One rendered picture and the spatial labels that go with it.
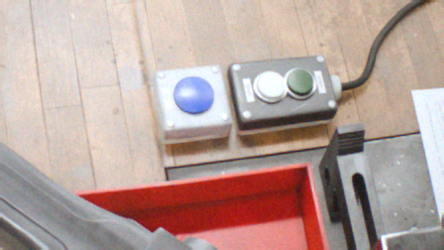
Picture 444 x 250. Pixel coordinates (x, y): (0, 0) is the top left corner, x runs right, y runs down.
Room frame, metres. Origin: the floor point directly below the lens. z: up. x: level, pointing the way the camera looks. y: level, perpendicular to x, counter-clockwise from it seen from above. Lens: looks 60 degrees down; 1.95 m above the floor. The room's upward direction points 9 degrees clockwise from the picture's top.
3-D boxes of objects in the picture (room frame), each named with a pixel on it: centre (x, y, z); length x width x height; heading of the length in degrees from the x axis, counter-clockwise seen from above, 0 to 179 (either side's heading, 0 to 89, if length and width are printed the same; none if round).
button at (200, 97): (0.58, -0.03, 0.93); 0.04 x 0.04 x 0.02
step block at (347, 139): (0.51, -0.19, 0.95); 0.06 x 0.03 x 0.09; 18
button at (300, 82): (0.61, -0.14, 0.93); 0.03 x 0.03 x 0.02
